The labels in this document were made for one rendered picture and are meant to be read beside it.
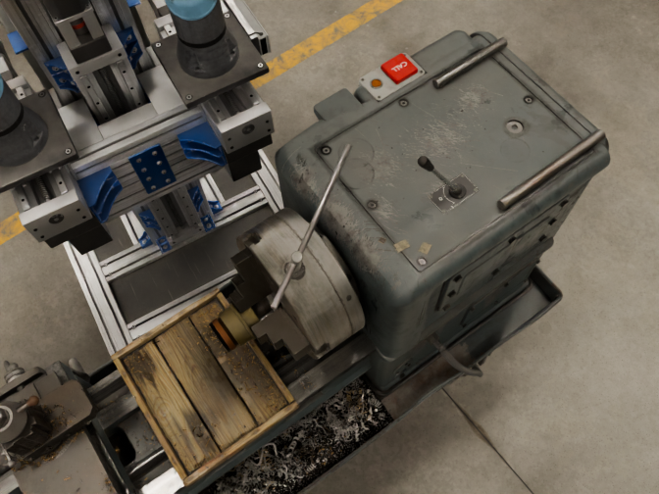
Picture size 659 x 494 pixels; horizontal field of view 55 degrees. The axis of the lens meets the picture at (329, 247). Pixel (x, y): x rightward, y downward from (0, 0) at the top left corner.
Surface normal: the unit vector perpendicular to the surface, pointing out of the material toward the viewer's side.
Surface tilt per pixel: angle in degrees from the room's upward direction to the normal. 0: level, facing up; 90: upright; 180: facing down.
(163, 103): 0
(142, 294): 0
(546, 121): 0
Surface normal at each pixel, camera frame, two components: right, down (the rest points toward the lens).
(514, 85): -0.03, -0.44
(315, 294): 0.30, 0.05
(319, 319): 0.44, 0.31
